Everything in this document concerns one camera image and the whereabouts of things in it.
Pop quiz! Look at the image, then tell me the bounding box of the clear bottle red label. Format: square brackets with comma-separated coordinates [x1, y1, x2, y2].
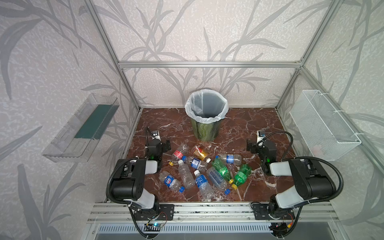
[169, 143, 190, 166]

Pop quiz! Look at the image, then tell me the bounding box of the clear bottle blue label cap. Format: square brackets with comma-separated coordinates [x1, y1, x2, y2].
[216, 154, 243, 166]

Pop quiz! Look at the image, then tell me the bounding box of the crushed bottle blue round label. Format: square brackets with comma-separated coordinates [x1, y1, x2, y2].
[159, 171, 185, 193]

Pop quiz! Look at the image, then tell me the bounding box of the green bottle yellow cap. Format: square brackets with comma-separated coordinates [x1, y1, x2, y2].
[232, 164, 252, 190]
[212, 156, 234, 184]

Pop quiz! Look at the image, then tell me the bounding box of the yellow red label bottle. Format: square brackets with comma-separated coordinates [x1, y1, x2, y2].
[191, 145, 211, 164]

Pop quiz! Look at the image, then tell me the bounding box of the clear bottle no label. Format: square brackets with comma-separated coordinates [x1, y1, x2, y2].
[178, 160, 195, 189]

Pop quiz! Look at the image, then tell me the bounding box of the small soda water bottle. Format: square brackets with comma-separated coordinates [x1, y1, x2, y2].
[182, 156, 208, 173]

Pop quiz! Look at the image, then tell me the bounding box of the blue label white cap bottle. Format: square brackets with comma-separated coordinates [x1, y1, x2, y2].
[194, 170, 215, 201]

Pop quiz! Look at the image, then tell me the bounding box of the clear bottle pale blue label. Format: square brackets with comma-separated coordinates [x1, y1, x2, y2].
[207, 167, 231, 195]

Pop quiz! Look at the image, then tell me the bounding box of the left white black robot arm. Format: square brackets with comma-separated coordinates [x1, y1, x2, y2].
[106, 139, 171, 214]

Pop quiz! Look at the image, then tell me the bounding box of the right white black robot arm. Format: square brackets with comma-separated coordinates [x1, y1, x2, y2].
[247, 140, 345, 220]

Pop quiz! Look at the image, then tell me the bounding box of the green wood-pattern trash bin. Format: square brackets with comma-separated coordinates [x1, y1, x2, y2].
[191, 119, 223, 142]

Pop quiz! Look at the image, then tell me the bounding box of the translucent white bin liner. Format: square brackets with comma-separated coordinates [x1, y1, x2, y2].
[185, 89, 229, 124]

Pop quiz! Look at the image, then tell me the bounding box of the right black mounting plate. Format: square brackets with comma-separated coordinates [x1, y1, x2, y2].
[251, 202, 296, 221]

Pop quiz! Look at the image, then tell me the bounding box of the black mounting plate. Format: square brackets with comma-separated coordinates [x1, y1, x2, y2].
[134, 204, 175, 221]
[251, 202, 296, 221]

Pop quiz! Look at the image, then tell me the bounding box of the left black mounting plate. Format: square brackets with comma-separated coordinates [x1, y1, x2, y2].
[134, 204, 175, 221]

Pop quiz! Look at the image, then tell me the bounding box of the small green circuit board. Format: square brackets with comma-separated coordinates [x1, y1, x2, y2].
[145, 223, 166, 232]

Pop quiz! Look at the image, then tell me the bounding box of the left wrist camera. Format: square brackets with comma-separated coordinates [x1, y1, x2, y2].
[151, 130, 161, 140]

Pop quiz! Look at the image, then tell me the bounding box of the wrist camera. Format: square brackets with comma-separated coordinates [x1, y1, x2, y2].
[257, 131, 266, 142]
[151, 130, 161, 140]

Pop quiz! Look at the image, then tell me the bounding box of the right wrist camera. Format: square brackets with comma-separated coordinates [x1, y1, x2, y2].
[257, 131, 266, 142]

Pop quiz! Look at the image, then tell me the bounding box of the white wire mesh basket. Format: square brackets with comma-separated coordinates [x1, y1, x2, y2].
[290, 90, 362, 161]

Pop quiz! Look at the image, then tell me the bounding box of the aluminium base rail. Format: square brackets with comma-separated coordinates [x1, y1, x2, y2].
[87, 202, 340, 224]

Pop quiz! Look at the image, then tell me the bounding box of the clear acrylic wall shelf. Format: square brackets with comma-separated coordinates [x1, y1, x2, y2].
[42, 94, 120, 163]

